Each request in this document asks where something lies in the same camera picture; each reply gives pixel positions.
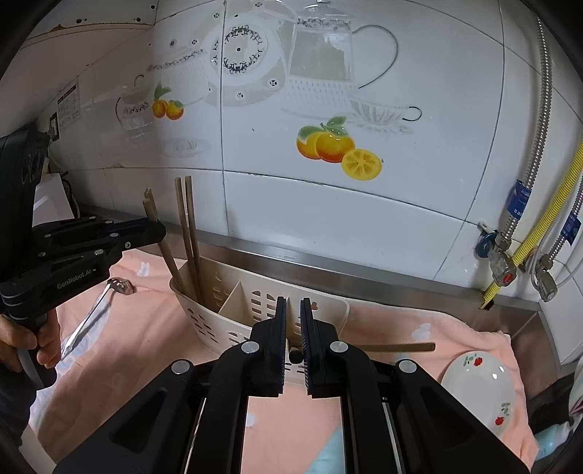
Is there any white appliance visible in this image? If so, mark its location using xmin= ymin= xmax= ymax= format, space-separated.
xmin=32 ymin=172 xmax=76 ymax=224

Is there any cream plastic utensil holder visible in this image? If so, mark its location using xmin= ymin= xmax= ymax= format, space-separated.
xmin=169 ymin=256 xmax=351 ymax=365

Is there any yellow gas hose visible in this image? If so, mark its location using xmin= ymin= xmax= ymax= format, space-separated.
xmin=480 ymin=141 xmax=583 ymax=311

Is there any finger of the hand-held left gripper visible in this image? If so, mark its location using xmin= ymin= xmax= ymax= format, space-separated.
xmin=43 ymin=221 xmax=167 ymax=275
xmin=32 ymin=217 xmax=137 ymax=250

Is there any metal slotted spoon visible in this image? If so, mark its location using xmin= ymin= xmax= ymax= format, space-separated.
xmin=60 ymin=276 xmax=136 ymax=361

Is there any blue hose tag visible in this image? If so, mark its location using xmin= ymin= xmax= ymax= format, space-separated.
xmin=562 ymin=214 xmax=583 ymax=247
xmin=509 ymin=180 xmax=531 ymax=217

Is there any pink floral cloth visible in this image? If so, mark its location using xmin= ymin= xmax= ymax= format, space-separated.
xmin=27 ymin=248 xmax=540 ymax=474

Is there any gas valve red knob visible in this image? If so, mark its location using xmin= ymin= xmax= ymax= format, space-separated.
xmin=489 ymin=248 xmax=522 ymax=285

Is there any wall chart sticker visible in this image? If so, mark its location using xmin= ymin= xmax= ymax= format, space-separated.
xmin=57 ymin=84 xmax=82 ymax=128

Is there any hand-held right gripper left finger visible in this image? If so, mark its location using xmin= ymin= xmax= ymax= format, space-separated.
xmin=52 ymin=295 xmax=289 ymax=474

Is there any white bowl red flower print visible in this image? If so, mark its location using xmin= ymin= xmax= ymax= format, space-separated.
xmin=441 ymin=351 xmax=517 ymax=438

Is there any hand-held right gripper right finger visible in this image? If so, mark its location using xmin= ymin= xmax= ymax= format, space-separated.
xmin=300 ymin=298 xmax=533 ymax=474

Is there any stainless steel counter rim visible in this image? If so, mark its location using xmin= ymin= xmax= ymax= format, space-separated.
xmin=77 ymin=204 xmax=563 ymax=370

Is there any blue handle valve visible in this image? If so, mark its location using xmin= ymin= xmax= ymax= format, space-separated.
xmin=476 ymin=221 xmax=511 ymax=258

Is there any wooden chopstick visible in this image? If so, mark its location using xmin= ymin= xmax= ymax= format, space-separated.
xmin=175 ymin=178 xmax=202 ymax=304
xmin=362 ymin=343 xmax=437 ymax=354
xmin=184 ymin=176 xmax=206 ymax=304
xmin=143 ymin=188 xmax=187 ymax=292

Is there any metal angle valve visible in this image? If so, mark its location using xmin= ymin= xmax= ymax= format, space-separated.
xmin=531 ymin=255 xmax=559 ymax=304

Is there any braided steel hose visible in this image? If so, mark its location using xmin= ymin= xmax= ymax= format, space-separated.
xmin=498 ymin=16 xmax=554 ymax=242
xmin=542 ymin=175 xmax=583 ymax=269

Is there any person's left hand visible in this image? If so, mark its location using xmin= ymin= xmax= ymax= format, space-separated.
xmin=0 ymin=312 xmax=62 ymax=370

